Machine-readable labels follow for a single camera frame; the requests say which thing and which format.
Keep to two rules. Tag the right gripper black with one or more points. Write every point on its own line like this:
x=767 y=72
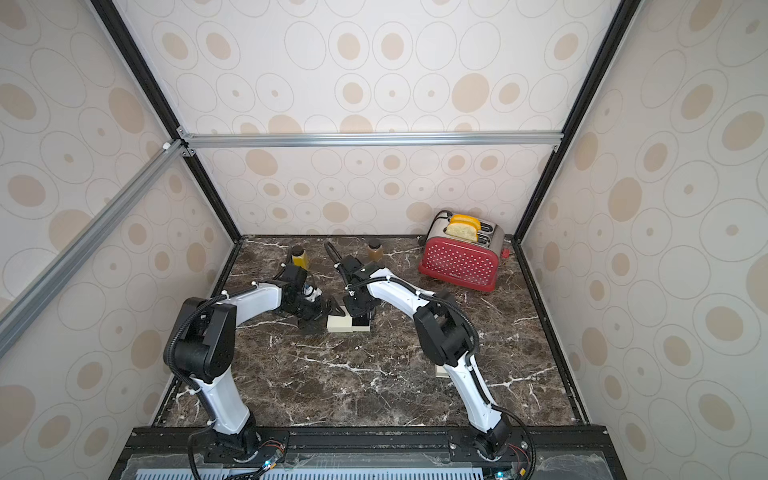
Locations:
x=346 y=267

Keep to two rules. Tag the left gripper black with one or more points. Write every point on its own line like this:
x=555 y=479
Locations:
x=320 y=310

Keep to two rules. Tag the cream drawer jewelry box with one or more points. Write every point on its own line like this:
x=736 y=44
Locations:
x=346 y=324

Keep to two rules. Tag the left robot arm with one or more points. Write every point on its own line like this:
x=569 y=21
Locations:
x=201 y=347

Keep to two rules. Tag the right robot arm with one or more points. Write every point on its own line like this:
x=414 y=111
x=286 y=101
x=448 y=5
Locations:
x=446 y=337

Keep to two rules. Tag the yellow spice jar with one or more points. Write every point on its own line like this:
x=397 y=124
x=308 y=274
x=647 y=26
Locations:
x=299 y=257

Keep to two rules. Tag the brown spice jar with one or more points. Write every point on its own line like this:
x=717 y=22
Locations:
x=375 y=250

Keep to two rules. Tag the red polka dot toaster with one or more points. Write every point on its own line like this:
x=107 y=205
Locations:
x=472 y=265

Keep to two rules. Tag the pale toast slice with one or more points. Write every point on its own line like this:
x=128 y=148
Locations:
x=461 y=230

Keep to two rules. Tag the yellow toast slice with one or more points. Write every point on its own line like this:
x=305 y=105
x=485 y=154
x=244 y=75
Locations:
x=466 y=220

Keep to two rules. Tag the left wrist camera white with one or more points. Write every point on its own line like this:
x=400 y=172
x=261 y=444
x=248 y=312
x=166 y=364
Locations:
x=311 y=293

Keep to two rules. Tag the back aluminium rail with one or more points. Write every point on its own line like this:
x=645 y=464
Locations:
x=378 y=139

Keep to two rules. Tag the aluminium rail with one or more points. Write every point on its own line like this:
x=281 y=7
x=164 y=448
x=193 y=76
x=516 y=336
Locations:
x=378 y=139
x=26 y=308

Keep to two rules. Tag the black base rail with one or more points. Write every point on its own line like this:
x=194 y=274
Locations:
x=560 y=452

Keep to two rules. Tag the left aluminium rail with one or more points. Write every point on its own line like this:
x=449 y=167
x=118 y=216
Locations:
x=26 y=308

